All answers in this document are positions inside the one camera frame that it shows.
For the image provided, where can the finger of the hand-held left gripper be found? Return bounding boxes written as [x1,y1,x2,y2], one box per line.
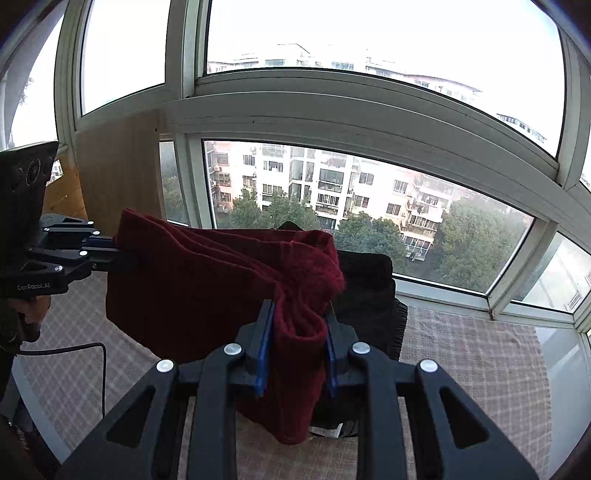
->
[21,247,139,283]
[39,213,122,250]

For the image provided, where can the apartment buildings outside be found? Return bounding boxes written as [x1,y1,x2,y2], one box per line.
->
[205,44,548,266]

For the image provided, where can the black cable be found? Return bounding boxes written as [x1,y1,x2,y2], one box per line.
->
[16,342,108,418]

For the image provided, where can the dark red knitted sweater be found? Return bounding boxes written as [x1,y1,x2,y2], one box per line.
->
[105,208,346,446]

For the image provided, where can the white window frame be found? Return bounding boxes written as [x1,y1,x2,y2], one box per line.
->
[0,0,591,333]

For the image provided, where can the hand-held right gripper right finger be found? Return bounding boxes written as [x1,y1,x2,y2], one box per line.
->
[323,307,541,480]

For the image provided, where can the pink plaid bed sheet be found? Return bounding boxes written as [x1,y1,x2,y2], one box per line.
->
[14,272,552,480]

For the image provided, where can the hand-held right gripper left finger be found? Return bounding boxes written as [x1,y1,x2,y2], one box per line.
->
[55,299,278,480]

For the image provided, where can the green trees outside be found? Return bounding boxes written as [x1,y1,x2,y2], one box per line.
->
[161,175,534,294]

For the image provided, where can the pine plank board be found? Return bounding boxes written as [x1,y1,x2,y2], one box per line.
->
[44,152,88,220]

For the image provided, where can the person's left hand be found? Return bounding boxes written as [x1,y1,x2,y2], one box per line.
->
[18,293,52,343]

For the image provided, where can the stack of folded clothes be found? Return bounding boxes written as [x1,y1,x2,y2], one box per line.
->
[277,220,409,439]

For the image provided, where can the large light wooden board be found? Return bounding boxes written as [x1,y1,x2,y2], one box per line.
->
[74,111,167,236]

